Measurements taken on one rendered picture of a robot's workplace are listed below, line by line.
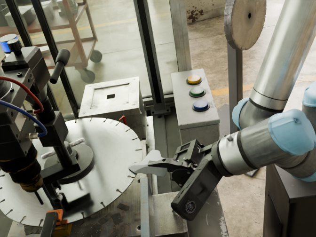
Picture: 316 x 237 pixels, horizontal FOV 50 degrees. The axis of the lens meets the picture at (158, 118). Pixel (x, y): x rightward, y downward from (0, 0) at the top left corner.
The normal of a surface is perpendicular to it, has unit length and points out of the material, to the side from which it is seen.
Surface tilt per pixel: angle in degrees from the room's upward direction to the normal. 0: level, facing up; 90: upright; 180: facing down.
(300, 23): 75
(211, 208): 0
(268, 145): 67
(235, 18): 86
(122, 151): 0
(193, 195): 60
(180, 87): 0
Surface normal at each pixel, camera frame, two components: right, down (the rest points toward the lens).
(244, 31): 0.73, 0.25
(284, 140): -0.48, 0.23
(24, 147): 0.99, -0.15
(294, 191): -0.15, -0.79
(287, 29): -0.72, 0.18
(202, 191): 0.46, -0.06
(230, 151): -0.66, -0.13
